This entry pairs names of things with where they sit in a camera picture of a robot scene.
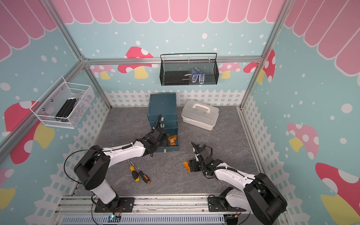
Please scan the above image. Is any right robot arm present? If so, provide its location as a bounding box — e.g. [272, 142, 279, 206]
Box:
[187, 142, 287, 225]

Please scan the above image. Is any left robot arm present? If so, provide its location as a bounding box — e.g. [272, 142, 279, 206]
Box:
[74, 114, 168, 209]

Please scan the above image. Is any black wire wall basket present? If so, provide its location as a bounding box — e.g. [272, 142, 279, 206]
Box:
[159, 52, 219, 86]

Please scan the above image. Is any blue white item in basket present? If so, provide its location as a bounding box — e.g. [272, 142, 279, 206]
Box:
[185, 67, 205, 85]

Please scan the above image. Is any black box in white basket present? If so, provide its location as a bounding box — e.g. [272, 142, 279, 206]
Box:
[55, 97, 77, 122]

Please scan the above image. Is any orange handled screwdriver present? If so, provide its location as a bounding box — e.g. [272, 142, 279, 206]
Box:
[133, 164, 151, 184]

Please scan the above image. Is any white plastic lidded box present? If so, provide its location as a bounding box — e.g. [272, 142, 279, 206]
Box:
[181, 99, 219, 131]

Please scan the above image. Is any teal three-drawer cabinet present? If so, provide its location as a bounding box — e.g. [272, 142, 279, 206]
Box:
[147, 93, 179, 153]

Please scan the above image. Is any white slotted cable duct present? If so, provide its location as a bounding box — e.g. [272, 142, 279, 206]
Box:
[60, 214, 226, 225]

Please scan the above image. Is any orange cookie packet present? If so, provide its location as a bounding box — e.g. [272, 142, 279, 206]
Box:
[183, 162, 191, 173]
[168, 135, 177, 146]

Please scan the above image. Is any yellow handled screwdriver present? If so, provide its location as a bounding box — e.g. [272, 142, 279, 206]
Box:
[128, 159, 140, 182]

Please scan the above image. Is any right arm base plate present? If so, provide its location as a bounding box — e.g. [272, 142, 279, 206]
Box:
[207, 195, 246, 213]

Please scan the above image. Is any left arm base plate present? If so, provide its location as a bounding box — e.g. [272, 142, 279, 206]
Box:
[94, 197, 135, 213]

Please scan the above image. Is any small green circuit board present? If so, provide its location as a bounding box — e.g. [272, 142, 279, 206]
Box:
[107, 215, 121, 223]

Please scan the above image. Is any white wire wall basket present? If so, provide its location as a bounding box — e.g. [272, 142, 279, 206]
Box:
[30, 77, 95, 129]

